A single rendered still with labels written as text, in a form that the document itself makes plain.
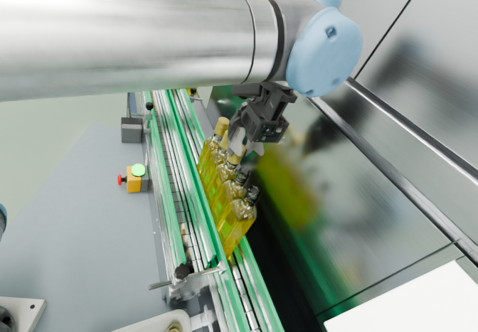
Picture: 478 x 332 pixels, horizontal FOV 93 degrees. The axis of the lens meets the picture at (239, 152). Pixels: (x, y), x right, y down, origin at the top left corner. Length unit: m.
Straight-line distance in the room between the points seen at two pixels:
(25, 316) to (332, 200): 0.71
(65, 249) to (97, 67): 0.70
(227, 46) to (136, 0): 0.07
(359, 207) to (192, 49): 0.40
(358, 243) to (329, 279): 0.12
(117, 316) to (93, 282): 0.11
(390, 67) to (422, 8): 0.09
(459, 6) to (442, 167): 0.22
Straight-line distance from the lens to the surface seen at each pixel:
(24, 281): 0.83
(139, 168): 0.87
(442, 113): 0.45
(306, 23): 0.23
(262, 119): 0.44
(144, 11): 0.19
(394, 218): 0.45
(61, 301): 0.79
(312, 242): 0.58
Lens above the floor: 1.50
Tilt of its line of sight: 37 degrees down
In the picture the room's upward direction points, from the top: 25 degrees clockwise
